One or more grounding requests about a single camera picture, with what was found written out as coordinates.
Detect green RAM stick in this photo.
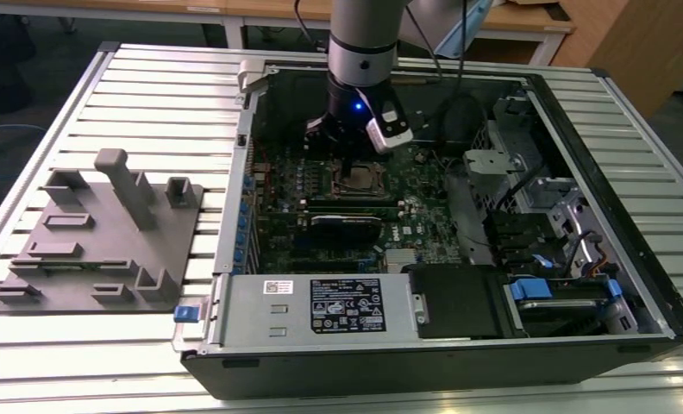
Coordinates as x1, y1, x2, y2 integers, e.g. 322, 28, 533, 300
299, 208, 408, 219

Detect blue disk carrier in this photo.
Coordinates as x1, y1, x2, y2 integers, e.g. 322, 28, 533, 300
509, 279, 554, 299

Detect silver CPU chip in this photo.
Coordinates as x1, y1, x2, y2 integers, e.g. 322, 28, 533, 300
346, 166, 380, 191

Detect wooden cabinet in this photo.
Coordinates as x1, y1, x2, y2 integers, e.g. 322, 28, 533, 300
551, 0, 683, 118

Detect blue floor cable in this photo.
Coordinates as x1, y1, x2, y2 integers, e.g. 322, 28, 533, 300
0, 123, 49, 179

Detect small silver chipset heatsink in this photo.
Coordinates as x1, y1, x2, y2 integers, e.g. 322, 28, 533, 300
384, 248, 422, 265

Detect grey power supply unit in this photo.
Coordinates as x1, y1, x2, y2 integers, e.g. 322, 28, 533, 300
210, 273, 422, 347

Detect black hard disk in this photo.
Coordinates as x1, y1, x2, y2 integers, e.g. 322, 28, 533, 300
517, 299, 602, 338

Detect black PC case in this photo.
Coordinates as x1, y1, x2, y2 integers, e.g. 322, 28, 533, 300
171, 60, 683, 401

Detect wooden desk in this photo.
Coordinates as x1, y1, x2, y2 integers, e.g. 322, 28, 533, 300
0, 0, 578, 66

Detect black office chair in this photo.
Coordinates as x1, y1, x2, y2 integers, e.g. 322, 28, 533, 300
0, 12, 37, 116

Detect metal CPU socket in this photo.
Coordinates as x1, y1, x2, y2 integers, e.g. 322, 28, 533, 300
330, 160, 390, 199

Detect black graphics card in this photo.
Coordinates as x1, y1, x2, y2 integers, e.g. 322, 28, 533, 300
308, 213, 386, 248

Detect grey parts rack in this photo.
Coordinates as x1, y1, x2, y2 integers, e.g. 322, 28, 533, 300
0, 147, 207, 314

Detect black camera cable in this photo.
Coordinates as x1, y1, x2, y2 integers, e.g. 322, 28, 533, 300
402, 0, 470, 130

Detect grey metal drive bracket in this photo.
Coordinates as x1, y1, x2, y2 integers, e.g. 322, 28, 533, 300
463, 148, 529, 191

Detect black plastic shroud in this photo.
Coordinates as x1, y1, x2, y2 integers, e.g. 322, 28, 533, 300
404, 263, 519, 341

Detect green motherboard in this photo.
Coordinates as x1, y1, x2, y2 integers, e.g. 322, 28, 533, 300
251, 141, 471, 275

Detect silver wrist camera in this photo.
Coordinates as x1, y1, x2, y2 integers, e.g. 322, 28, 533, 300
363, 101, 415, 154

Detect black RAM slot white clips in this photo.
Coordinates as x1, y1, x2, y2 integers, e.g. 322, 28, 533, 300
299, 198, 407, 206

